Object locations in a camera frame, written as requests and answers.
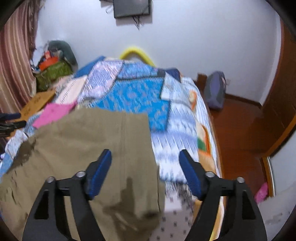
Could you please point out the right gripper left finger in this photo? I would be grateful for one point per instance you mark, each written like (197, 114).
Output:
(48, 220)

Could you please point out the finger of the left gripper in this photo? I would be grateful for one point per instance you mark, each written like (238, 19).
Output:
(7, 128)
(9, 116)

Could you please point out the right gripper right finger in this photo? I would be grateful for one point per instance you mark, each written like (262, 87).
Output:
(242, 219)

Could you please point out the olive green pants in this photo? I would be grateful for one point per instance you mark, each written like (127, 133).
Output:
(132, 198)

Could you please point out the wooden lap table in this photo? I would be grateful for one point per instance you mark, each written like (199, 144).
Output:
(34, 105)

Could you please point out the striped brown curtain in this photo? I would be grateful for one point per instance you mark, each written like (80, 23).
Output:
(18, 36)

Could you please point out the pink folded garment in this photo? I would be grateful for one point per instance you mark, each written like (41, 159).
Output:
(53, 112)

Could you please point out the green storage bag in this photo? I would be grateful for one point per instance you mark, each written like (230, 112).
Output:
(45, 78)

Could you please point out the patchwork blue bedspread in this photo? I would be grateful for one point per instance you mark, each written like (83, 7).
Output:
(178, 119)

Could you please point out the orange red box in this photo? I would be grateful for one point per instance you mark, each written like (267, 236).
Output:
(47, 60)

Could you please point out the wooden sliding wardrobe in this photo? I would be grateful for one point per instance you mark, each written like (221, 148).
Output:
(279, 107)

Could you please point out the blue grey backpack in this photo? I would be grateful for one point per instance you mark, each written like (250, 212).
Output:
(214, 90)

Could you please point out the yellow curved bed footboard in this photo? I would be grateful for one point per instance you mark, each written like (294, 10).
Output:
(135, 51)

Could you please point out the small black wall monitor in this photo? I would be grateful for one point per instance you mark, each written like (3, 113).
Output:
(127, 8)

